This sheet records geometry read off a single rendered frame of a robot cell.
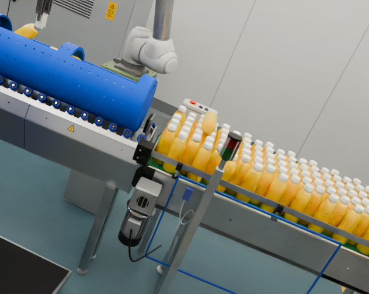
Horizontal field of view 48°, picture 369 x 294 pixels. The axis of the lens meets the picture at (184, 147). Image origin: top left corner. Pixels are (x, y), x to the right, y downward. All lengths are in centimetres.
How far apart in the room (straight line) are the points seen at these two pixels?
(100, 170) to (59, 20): 200
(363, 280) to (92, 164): 143
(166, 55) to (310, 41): 251
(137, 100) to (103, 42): 185
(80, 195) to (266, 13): 277
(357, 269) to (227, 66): 310
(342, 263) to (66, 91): 153
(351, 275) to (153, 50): 157
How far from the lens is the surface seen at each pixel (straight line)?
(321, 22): 469
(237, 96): 483
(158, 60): 245
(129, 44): 263
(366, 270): 221
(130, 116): 197
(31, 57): 209
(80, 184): 299
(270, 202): 198
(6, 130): 233
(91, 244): 245
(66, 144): 217
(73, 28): 385
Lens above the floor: 184
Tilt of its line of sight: 24 degrees down
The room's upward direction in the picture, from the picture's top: 23 degrees clockwise
